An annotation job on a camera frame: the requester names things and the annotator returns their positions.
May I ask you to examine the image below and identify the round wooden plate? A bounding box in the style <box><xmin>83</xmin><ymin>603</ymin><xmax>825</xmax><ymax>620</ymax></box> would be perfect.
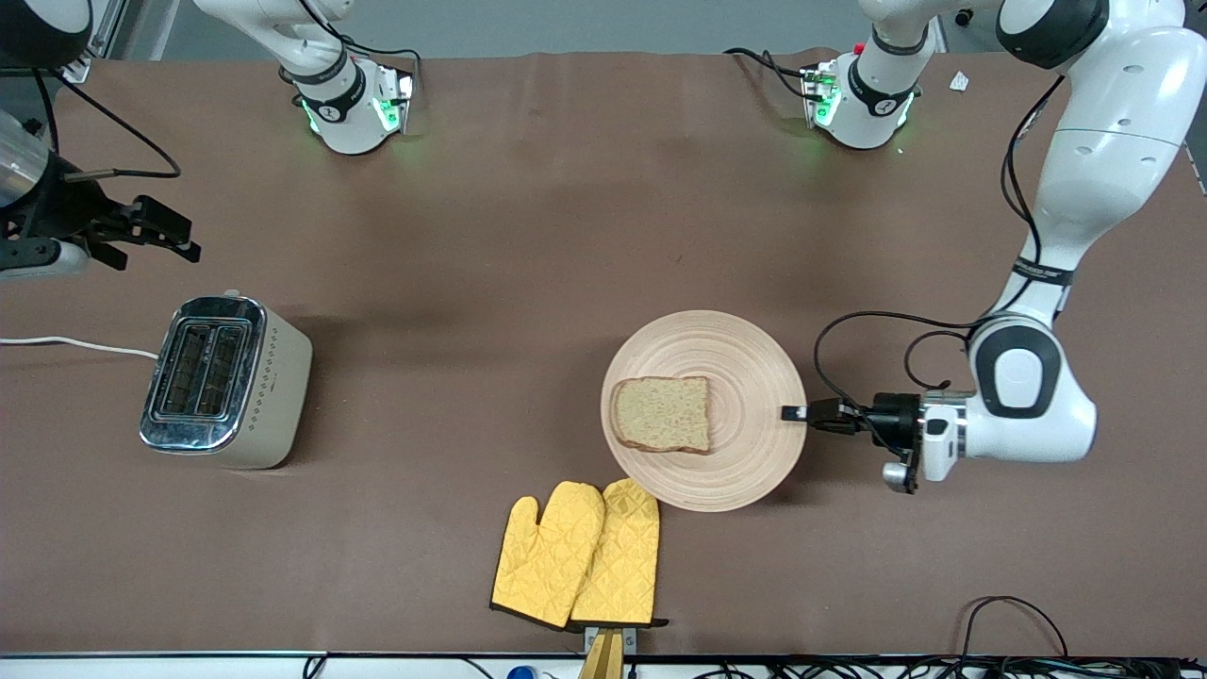
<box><xmin>600</xmin><ymin>309</ymin><xmax>808</xmax><ymax>513</ymax></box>

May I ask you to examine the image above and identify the slice of brown bread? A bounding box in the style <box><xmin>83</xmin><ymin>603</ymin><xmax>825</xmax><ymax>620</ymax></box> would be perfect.
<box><xmin>609</xmin><ymin>375</ymin><xmax>712</xmax><ymax>455</ymax></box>

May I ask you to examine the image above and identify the cream and chrome toaster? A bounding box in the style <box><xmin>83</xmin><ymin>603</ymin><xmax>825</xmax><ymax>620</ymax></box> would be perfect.
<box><xmin>139</xmin><ymin>290</ymin><xmax>314</xmax><ymax>471</ymax></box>

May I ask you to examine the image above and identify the yellow quilted oven mitt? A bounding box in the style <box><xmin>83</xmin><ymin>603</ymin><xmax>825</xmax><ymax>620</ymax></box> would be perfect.
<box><xmin>489</xmin><ymin>481</ymin><xmax>605</xmax><ymax>630</ymax></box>
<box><xmin>569</xmin><ymin>477</ymin><xmax>670</xmax><ymax>631</ymax></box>

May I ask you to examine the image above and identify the green lit base connector box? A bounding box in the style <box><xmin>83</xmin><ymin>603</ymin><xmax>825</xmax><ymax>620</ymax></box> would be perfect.
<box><xmin>800</xmin><ymin>58</ymin><xmax>842</xmax><ymax>129</ymax></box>
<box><xmin>372</xmin><ymin>64</ymin><xmax>418</xmax><ymax>135</ymax></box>

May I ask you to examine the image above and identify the yellow table edge clamp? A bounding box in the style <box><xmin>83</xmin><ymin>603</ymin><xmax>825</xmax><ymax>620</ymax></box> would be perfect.
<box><xmin>581</xmin><ymin>624</ymin><xmax>638</xmax><ymax>679</ymax></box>

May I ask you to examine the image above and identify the large table cover mat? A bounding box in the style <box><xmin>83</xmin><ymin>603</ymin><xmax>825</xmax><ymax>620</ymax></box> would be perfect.
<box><xmin>0</xmin><ymin>49</ymin><xmax>1207</xmax><ymax>658</ymax></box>

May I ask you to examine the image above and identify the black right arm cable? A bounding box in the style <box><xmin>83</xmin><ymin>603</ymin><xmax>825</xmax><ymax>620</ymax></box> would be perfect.
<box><xmin>33</xmin><ymin>68</ymin><xmax>182</xmax><ymax>180</ymax></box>

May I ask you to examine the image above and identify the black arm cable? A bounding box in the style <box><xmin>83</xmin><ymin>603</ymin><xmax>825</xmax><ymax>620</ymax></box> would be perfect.
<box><xmin>33</xmin><ymin>68</ymin><xmax>182</xmax><ymax>180</ymax></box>
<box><xmin>813</xmin><ymin>74</ymin><xmax>1068</xmax><ymax>444</ymax></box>

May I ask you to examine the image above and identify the white toaster power cable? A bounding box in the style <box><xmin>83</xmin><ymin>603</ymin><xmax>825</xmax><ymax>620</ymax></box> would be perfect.
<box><xmin>0</xmin><ymin>336</ymin><xmax>159</xmax><ymax>361</ymax></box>

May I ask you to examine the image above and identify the black looped cable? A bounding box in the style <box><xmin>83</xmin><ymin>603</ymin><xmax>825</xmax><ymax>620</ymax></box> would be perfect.
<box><xmin>957</xmin><ymin>595</ymin><xmax>1071</xmax><ymax>661</ymax></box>

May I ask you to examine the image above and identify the aluminium frame strut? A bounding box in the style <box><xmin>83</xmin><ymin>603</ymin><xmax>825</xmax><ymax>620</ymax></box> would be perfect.
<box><xmin>58</xmin><ymin>0</ymin><xmax>128</xmax><ymax>86</ymax></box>

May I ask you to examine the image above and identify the black cable bundle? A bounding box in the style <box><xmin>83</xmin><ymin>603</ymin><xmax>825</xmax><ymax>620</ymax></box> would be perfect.
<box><xmin>627</xmin><ymin>654</ymin><xmax>1207</xmax><ymax>679</ymax></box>

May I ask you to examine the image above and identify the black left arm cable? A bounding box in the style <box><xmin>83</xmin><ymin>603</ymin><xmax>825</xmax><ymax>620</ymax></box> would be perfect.
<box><xmin>813</xmin><ymin>74</ymin><xmax>1068</xmax><ymax>444</ymax></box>

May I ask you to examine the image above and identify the black base cable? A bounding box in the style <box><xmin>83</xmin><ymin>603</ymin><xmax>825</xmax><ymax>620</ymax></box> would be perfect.
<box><xmin>339</xmin><ymin>36</ymin><xmax>422</xmax><ymax>72</ymax></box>
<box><xmin>724</xmin><ymin>47</ymin><xmax>814</xmax><ymax>100</ymax></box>

